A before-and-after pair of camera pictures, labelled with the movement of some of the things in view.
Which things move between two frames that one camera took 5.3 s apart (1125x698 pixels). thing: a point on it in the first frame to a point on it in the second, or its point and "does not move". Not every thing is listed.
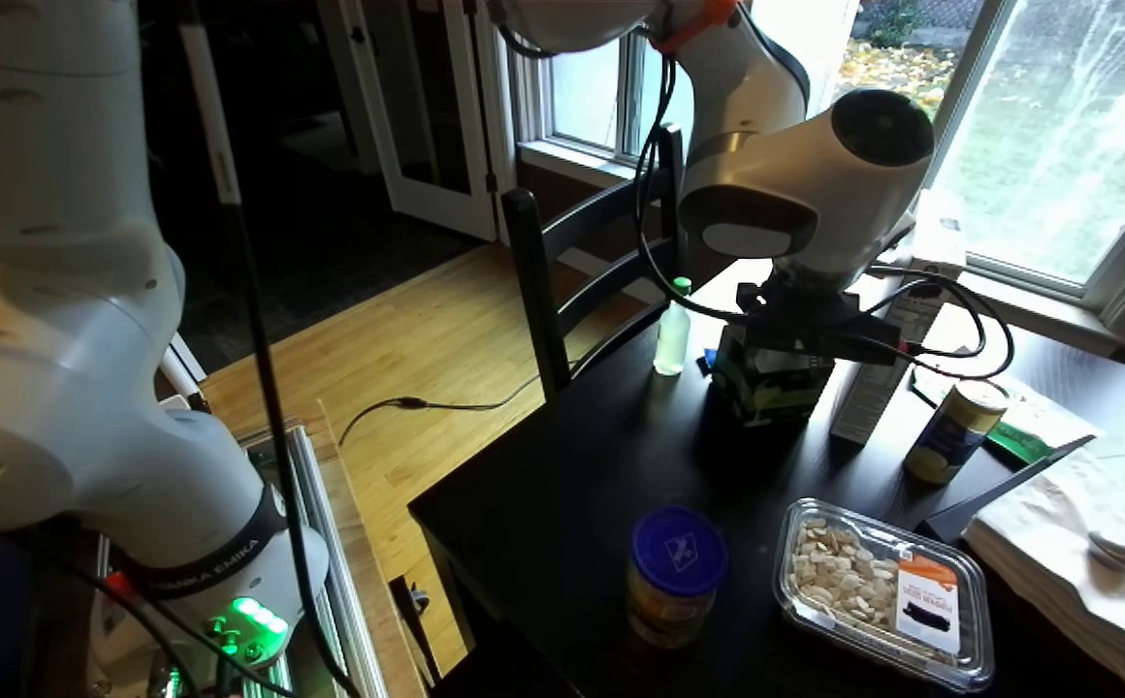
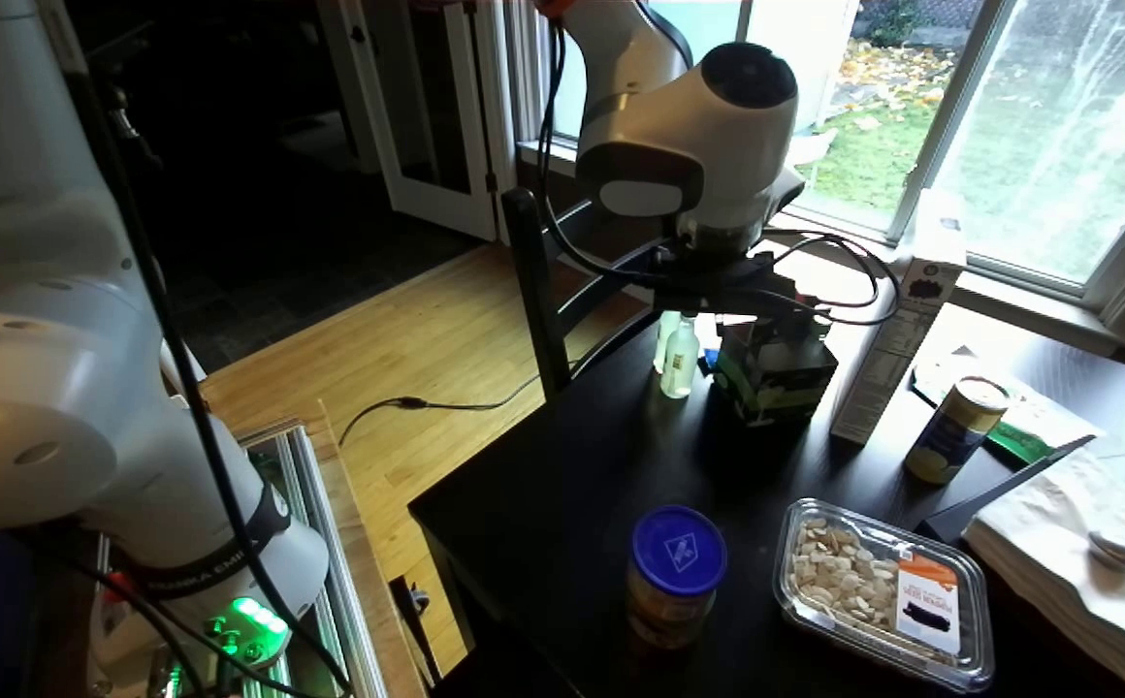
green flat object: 1012,444 does not move
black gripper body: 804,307 to 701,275
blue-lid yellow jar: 677,568 does not move
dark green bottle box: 765,381 does not move
